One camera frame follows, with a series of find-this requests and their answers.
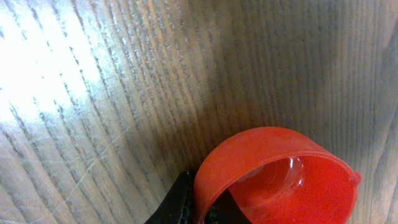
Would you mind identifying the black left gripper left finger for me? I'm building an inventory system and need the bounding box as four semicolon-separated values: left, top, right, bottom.
145;171;194;224

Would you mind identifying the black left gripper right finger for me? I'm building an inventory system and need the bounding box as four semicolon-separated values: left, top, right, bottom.
205;189;251;224

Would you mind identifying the red measuring scoop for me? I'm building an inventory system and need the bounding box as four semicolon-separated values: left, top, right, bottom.
193;127;362;223

